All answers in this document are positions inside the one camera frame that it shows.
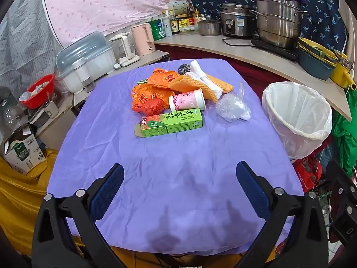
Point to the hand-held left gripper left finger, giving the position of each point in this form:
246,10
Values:
107,192

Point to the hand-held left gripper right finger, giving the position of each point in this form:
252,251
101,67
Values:
252,189

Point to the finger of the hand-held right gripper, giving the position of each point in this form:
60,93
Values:
341,184

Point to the bin with white liner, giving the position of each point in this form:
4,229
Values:
295,134

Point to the clear plastic bag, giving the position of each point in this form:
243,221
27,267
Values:
233,107

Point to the green drink carton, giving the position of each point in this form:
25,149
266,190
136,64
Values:
167,122

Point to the red plastic bag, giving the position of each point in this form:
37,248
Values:
152,106

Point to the yellow mesh cloth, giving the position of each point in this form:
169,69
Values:
223,84
192,86

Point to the pink paper cup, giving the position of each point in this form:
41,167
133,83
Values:
187,102

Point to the steel wool scrubber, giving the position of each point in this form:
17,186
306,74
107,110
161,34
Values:
183,69

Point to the red shopping bag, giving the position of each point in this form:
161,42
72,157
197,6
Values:
306,170

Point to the green plastic bag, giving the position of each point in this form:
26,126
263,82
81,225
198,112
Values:
344,134

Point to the purple tablecloth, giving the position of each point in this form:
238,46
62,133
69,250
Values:
167,159

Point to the yellow bag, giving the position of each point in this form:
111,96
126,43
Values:
19,201

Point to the cardboard box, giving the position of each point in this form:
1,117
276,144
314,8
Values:
23,150

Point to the white mug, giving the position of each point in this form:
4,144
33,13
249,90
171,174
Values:
51,110

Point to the dark red cloth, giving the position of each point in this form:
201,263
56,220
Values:
251,69

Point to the large blue basin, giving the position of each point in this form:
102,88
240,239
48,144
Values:
313,67

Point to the red plastic bowl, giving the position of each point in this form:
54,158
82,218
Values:
37,92

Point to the small white plug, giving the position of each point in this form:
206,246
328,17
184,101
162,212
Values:
117,66

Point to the steel strainer basket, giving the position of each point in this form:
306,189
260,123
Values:
343,57

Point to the white dish box clear lid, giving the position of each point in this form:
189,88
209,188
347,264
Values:
83,53

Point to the black induction cooker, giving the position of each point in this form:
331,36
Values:
274,49

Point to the white electric kettle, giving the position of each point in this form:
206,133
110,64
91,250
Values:
122,47

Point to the pink electric kettle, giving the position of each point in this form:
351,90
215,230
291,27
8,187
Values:
142,39

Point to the blue patterned cloth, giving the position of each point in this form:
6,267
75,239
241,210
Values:
318,19

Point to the beige curtain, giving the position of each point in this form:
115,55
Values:
343,16

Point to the small steel pot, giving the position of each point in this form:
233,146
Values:
209,27

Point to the green can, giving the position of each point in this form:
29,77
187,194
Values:
156,29

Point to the steel rice cooker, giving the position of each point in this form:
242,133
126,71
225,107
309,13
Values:
237,19

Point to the large steel steamer pot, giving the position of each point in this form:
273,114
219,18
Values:
279,19

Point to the clear food container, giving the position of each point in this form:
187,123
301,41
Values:
188,30

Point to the grey patterned cloth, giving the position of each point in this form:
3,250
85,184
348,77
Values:
25,39

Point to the pale blue bottle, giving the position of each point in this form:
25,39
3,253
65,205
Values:
166,24

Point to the dark sauce bottle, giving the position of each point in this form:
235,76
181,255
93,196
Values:
174,25

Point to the yellow capped bottle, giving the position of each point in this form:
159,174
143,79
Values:
197,16

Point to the brown glass bottle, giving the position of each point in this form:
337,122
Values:
190,14

